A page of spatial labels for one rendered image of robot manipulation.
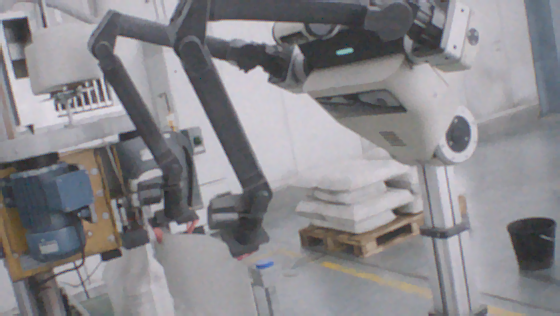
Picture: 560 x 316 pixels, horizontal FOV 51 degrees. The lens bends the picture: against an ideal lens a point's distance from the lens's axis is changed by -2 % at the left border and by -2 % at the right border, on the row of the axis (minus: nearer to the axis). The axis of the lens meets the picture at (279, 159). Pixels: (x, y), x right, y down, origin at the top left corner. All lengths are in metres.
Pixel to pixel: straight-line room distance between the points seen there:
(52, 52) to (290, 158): 5.38
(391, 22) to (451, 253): 0.75
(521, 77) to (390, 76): 8.48
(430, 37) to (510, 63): 8.39
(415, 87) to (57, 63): 0.91
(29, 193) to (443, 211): 1.09
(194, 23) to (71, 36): 0.67
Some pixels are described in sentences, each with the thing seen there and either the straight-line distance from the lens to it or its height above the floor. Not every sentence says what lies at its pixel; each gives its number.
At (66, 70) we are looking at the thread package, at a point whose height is 1.56.
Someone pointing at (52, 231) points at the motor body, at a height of 1.17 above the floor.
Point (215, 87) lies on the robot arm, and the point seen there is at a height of 1.44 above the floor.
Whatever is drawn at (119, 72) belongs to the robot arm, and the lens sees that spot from 1.58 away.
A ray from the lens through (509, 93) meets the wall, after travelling 9.54.
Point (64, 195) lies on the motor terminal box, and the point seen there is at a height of 1.26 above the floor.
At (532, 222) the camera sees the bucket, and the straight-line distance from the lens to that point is 4.05.
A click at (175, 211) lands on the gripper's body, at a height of 1.12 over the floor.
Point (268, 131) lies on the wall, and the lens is 6.72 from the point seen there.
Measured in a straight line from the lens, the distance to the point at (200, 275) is 1.62.
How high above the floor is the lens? 1.44
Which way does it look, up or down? 8 degrees down
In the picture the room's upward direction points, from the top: 12 degrees counter-clockwise
